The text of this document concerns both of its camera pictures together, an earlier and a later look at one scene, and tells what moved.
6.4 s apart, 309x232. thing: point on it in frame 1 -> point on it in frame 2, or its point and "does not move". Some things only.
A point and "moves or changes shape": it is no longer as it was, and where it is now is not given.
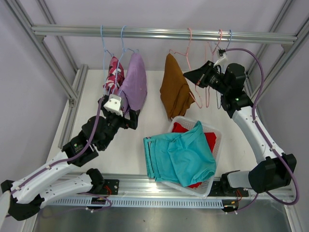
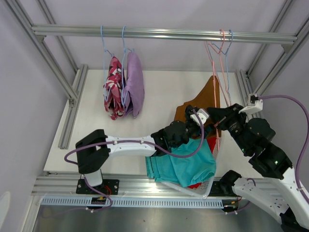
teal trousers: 185,158 does not move
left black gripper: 125,123 -> 187,115
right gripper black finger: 197,76 -> 217,115
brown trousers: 175,91 -> 209,96
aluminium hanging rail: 161,32 does not move
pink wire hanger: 208,102 moves or changes shape
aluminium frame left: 72,94 does not move
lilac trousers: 134,92 does not move
